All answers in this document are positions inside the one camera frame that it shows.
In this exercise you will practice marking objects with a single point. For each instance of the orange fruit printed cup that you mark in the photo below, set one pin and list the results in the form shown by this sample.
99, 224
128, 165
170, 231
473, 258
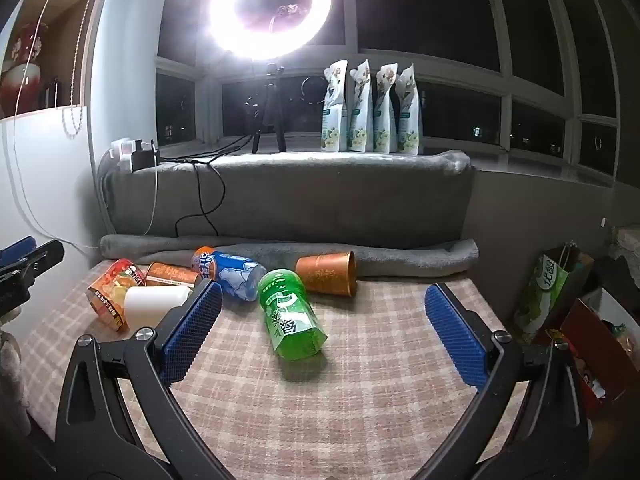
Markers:
111, 295

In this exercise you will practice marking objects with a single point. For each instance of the red cardboard box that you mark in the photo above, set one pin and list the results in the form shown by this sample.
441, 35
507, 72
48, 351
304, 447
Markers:
595, 355

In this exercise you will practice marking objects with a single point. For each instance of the rolled grey towel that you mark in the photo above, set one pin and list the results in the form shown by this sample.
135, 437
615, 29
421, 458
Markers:
410, 260

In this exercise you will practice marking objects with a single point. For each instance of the plaid tablecloth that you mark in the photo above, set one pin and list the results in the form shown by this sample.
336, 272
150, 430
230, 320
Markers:
320, 410

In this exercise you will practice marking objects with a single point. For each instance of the white cup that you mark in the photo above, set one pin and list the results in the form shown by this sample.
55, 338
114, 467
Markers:
152, 306

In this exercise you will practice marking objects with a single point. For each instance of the copper brown cup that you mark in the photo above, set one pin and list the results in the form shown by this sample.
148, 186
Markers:
325, 274

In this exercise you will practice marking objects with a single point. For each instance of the person's left forearm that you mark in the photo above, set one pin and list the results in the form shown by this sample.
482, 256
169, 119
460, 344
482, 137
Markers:
10, 365

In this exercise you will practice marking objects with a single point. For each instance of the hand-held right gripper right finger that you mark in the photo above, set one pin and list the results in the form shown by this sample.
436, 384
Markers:
457, 335

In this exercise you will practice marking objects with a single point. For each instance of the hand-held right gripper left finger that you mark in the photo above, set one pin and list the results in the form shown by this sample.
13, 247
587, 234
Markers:
192, 330

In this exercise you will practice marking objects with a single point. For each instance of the green paper bag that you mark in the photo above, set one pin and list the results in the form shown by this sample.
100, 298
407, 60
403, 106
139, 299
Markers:
542, 295

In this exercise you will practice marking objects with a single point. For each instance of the red flowered vase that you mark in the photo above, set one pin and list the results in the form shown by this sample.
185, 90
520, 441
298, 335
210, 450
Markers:
25, 75

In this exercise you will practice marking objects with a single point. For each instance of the green plastic bottle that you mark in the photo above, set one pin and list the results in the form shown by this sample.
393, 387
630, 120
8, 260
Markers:
290, 317

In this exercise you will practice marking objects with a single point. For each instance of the blue bottle orange cap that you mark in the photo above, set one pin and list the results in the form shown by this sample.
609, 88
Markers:
232, 272

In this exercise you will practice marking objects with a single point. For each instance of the white green standing pouch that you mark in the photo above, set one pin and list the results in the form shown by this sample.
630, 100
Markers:
386, 115
361, 112
335, 110
408, 117

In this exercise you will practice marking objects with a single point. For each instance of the black tripod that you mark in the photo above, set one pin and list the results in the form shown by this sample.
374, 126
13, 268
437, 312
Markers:
270, 110

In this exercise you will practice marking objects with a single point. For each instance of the brown orange printed cup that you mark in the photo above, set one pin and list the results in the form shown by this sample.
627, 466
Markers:
170, 275

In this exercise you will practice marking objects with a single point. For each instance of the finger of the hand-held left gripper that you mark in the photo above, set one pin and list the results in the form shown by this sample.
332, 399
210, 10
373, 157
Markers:
37, 262
17, 251

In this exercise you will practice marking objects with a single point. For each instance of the grey blanket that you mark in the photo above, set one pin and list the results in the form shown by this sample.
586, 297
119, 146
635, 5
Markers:
325, 195

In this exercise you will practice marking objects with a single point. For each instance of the white power strip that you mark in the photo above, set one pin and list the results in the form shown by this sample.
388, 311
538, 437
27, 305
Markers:
132, 155

